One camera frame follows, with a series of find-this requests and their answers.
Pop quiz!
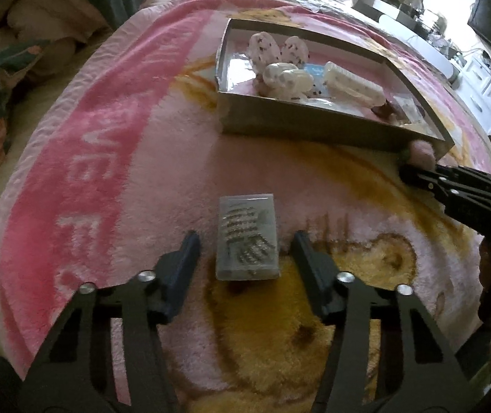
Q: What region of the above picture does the dark shallow cardboard box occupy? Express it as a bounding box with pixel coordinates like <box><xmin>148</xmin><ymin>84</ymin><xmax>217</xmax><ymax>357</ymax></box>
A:
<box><xmin>215</xmin><ymin>18</ymin><xmax>456</xmax><ymax>160</ymax></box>

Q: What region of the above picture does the clear plastic bag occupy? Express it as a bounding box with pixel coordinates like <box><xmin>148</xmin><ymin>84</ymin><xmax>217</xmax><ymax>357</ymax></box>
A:
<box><xmin>389</xmin><ymin>94</ymin><xmax>433</xmax><ymax>132</ymax></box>

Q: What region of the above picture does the pink printed blanket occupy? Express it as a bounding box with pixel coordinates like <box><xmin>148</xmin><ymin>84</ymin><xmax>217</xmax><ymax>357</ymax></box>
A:
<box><xmin>0</xmin><ymin>0</ymin><xmax>491</xmax><ymax>413</ymax></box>

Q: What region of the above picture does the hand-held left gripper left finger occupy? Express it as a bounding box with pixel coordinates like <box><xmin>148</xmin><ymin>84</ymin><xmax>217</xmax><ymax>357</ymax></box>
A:
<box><xmin>18</xmin><ymin>230</ymin><xmax>201</xmax><ymax>413</ymax></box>

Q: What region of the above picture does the white drawer cabinet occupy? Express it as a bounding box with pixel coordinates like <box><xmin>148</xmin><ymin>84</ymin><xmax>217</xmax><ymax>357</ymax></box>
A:
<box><xmin>460</xmin><ymin>58</ymin><xmax>491</xmax><ymax>136</ymax></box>

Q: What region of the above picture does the white flower hair claw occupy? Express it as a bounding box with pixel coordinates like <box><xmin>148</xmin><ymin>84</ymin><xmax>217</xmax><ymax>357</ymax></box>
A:
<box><xmin>263</xmin><ymin>62</ymin><xmax>315</xmax><ymax>102</ymax></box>

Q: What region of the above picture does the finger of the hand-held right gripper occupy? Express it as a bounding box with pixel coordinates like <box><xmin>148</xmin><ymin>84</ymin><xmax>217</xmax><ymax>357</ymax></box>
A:
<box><xmin>399</xmin><ymin>162</ymin><xmax>491</xmax><ymax>224</ymax></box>

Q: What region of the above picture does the blue card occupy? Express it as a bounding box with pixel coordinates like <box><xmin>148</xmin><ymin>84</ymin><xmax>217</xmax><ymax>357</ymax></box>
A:
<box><xmin>303</xmin><ymin>64</ymin><xmax>330</xmax><ymax>97</ymax></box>

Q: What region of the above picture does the white cloud hair claw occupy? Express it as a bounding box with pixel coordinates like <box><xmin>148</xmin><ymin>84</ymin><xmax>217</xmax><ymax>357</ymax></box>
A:
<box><xmin>323</xmin><ymin>61</ymin><xmax>386</xmax><ymax>108</ymax></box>

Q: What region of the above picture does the white rounded bench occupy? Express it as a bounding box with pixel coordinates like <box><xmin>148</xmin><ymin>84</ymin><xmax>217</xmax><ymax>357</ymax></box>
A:
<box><xmin>378</xmin><ymin>15</ymin><xmax>461</xmax><ymax>84</ymax></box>

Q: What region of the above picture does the white polka-dot hair bow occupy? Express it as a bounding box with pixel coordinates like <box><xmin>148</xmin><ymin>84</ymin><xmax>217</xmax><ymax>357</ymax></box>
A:
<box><xmin>247</xmin><ymin>31</ymin><xmax>310</xmax><ymax>72</ymax></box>

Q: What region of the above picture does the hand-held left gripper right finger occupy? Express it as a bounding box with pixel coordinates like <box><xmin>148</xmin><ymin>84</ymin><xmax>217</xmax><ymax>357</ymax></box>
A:
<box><xmin>292</xmin><ymin>230</ymin><xmax>484</xmax><ymax>413</ymax></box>

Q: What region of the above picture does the pink flower hair clip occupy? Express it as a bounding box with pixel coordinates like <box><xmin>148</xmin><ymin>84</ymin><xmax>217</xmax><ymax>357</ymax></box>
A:
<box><xmin>401</xmin><ymin>139</ymin><xmax>437</xmax><ymax>168</ymax></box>

